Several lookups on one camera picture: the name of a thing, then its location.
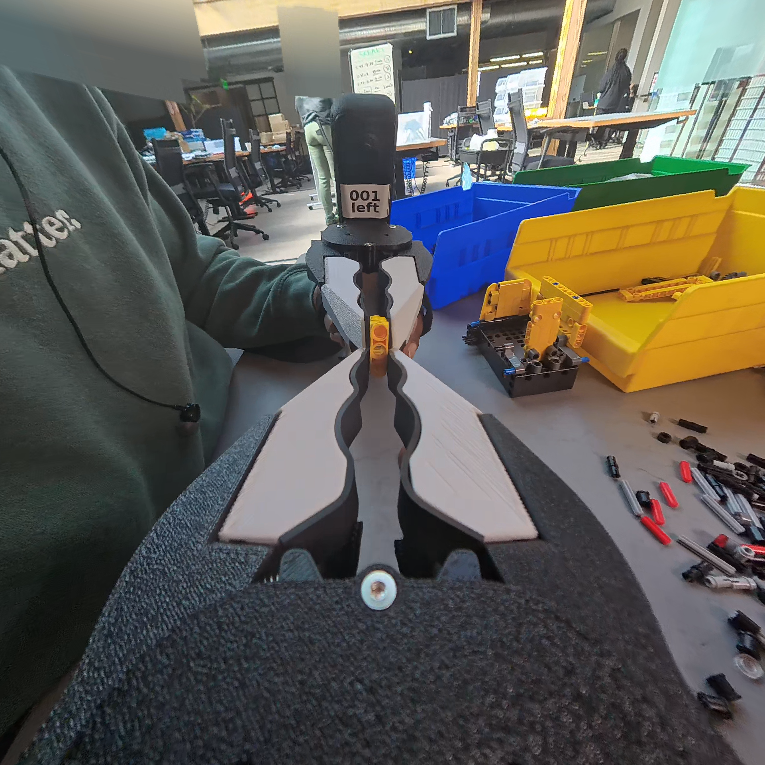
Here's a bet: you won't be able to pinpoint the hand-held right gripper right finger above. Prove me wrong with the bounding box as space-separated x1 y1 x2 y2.
387 349 540 581

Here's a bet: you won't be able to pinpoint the pile of lego pins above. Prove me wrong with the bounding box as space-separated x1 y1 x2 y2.
605 409 765 721

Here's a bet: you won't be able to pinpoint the yellow storage bin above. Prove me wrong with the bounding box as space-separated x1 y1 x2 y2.
505 185 765 393

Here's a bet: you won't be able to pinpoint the person's left forearm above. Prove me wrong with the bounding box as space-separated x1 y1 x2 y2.
194 233 326 362

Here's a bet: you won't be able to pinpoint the lego gear parts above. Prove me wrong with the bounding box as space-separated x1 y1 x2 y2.
617 272 748 304

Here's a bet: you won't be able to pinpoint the white whiteboard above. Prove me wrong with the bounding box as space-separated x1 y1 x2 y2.
348 42 396 100

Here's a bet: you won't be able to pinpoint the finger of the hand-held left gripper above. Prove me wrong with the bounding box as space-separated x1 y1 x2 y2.
384 256 425 355
322 256 368 355

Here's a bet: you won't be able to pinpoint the yellow grey lego build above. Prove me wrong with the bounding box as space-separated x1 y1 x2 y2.
478 276 594 374

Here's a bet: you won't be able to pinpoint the blue storage bin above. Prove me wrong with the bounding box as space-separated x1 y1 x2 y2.
390 182 582 310

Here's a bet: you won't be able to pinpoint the small yellow lego connector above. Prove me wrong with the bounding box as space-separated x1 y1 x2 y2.
369 315 390 377

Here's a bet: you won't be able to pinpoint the person's left hand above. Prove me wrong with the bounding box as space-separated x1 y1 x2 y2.
323 314 426 361

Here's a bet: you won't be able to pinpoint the green storage bin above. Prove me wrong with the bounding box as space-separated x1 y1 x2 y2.
513 155 751 211

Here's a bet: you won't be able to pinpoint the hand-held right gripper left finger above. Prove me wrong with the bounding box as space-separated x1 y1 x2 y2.
217 348 367 581

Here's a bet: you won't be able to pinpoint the black office chair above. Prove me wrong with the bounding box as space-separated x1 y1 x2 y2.
507 88 576 180
218 118 271 251

